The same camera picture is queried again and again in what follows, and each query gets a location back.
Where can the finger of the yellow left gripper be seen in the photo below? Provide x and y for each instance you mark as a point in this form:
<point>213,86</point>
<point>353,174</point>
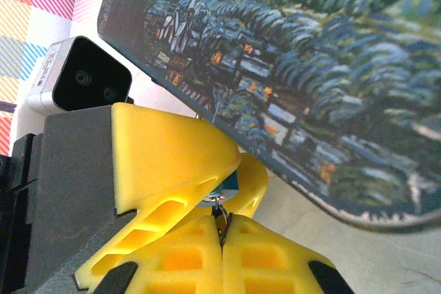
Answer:
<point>165,156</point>
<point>253,184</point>

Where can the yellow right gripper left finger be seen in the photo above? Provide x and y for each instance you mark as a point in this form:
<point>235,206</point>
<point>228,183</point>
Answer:
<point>179,259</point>

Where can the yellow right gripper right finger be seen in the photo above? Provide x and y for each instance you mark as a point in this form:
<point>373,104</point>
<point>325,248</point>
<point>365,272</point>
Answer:
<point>262,259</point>

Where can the small silver key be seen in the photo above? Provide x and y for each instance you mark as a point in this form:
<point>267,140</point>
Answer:
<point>220,221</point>

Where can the starry night tin box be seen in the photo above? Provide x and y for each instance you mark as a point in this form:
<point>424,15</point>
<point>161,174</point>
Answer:
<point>275,66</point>

